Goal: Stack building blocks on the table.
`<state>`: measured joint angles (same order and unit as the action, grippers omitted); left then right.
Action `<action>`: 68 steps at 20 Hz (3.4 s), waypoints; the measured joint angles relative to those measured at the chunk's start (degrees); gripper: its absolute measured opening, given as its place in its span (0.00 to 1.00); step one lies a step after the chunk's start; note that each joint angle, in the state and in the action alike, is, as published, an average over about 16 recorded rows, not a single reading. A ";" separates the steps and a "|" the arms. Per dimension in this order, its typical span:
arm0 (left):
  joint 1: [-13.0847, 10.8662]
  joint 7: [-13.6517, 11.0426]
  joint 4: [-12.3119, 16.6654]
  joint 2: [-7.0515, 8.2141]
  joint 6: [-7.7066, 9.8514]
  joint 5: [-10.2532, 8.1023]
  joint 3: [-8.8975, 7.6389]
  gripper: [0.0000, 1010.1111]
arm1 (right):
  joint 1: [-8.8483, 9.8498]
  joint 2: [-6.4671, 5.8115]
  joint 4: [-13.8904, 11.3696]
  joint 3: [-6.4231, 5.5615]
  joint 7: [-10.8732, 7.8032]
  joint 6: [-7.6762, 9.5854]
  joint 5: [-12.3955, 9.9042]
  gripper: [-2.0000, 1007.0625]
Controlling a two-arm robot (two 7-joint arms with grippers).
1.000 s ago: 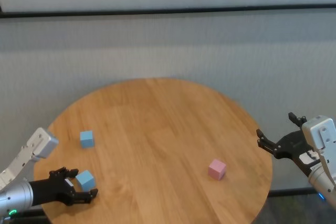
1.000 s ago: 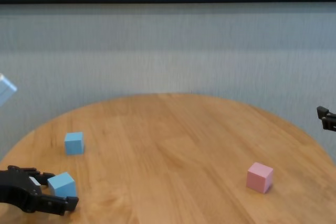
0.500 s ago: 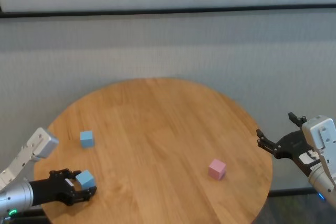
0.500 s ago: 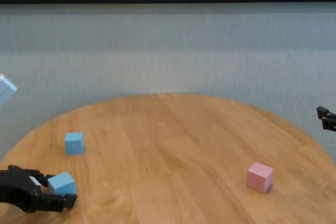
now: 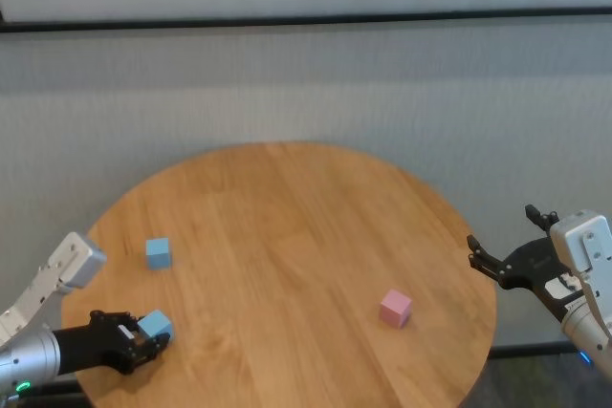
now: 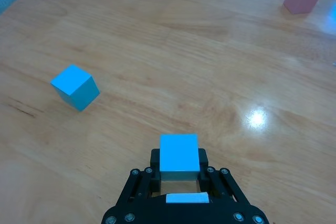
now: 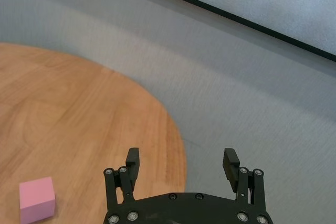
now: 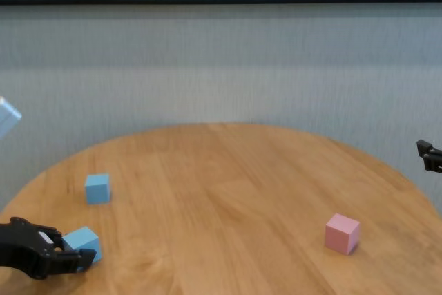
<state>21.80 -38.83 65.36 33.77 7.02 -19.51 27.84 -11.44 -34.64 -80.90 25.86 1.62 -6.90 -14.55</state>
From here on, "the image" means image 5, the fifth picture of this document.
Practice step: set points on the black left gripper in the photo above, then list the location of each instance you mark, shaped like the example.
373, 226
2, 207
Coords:
91, 346

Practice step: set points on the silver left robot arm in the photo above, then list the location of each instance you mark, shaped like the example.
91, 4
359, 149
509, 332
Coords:
28, 360

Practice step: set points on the black wall rail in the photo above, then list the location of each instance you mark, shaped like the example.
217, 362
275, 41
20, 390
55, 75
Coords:
306, 20

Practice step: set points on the blue wooden cube block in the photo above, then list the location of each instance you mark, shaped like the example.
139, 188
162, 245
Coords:
159, 255
155, 322

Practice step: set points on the pink wooden cube block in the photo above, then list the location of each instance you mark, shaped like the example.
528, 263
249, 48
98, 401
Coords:
396, 308

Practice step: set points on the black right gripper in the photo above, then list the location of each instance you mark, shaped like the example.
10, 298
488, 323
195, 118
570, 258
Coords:
535, 267

